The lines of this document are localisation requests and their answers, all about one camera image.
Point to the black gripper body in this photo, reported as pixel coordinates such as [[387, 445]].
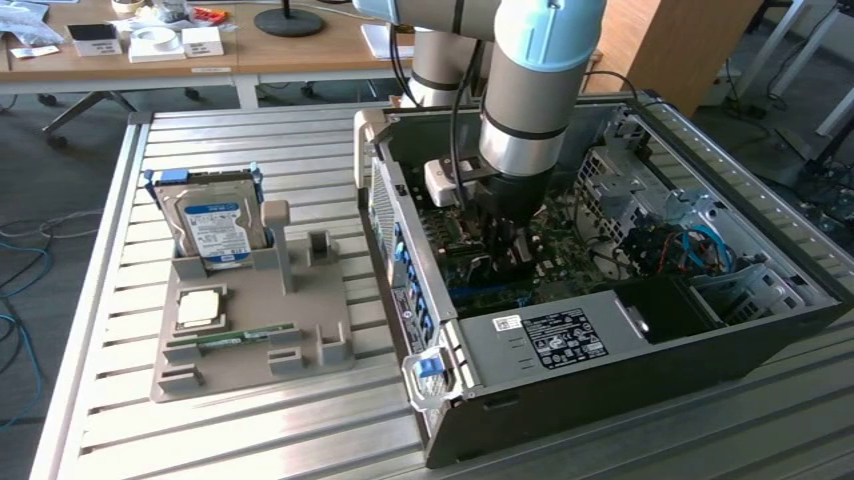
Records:
[[514, 197]]

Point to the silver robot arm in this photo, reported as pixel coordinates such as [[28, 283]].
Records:
[[527, 100]]

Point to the RAM stick with label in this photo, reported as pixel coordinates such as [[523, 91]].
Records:
[[463, 249]]

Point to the green motherboard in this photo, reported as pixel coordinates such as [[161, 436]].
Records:
[[567, 260]]

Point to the blue expansion slot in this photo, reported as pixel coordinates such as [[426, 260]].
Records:
[[467, 291]]

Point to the black case latch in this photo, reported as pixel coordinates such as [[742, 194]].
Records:
[[402, 190]]

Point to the grey power supply unit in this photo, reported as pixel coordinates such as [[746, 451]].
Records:
[[507, 360]]

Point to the silver disk bay cage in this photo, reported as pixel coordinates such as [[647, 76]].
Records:
[[667, 200]]

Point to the blue release latch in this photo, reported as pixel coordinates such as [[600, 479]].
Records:
[[428, 366]]

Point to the black open PC case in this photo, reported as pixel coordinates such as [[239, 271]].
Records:
[[600, 400]]

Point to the white paper stack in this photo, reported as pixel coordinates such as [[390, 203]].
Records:
[[380, 47]]

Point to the grey parts rack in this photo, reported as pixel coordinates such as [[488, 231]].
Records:
[[254, 310]]

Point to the wooden cabinet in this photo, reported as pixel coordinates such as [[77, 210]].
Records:
[[681, 50]]

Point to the light wooden desk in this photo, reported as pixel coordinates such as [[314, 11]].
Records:
[[100, 70], [320, 55]]

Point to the hard disk blue caddy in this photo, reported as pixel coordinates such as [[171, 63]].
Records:
[[207, 225]]

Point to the grey black floor stand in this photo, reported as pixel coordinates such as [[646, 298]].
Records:
[[801, 160]]

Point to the green RAM stick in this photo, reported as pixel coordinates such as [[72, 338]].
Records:
[[220, 340]]

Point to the silver CPU chip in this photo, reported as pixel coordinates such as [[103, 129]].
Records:
[[197, 310]]

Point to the black round lamp base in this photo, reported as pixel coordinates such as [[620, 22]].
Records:
[[287, 25]]

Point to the white cardboard box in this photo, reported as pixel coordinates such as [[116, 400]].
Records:
[[203, 42]]

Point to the red orange item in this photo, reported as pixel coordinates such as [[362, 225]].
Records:
[[209, 16]]

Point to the flat white box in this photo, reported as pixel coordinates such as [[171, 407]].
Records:
[[156, 57]]

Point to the white tape roll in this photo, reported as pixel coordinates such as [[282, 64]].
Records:
[[143, 37]]

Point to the white box black top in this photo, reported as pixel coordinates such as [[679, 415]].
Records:
[[96, 47]]

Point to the beige masking tape roll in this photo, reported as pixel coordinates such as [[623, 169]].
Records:
[[123, 6]]

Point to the small white label card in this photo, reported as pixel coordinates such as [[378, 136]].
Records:
[[33, 52]]

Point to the grey plastic bag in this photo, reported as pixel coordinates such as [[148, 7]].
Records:
[[27, 25]]

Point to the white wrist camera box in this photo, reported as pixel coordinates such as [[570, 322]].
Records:
[[443, 182]]

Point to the silver drive bracket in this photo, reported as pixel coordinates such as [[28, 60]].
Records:
[[754, 295]]

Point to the white desk frame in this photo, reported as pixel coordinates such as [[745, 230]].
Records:
[[803, 50]]

